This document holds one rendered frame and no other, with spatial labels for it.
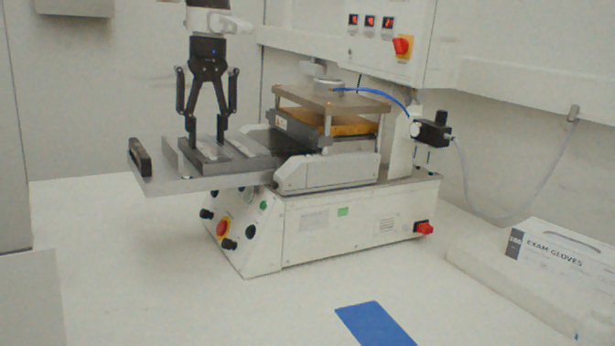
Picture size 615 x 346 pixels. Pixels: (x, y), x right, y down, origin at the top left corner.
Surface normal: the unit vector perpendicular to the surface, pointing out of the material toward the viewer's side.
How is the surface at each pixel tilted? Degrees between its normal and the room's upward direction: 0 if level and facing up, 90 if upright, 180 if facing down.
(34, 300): 90
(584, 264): 87
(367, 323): 0
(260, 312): 0
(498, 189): 90
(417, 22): 90
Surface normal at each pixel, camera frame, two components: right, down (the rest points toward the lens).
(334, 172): 0.49, 0.33
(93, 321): 0.08, -0.94
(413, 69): -0.87, 0.10
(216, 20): -0.07, 0.35
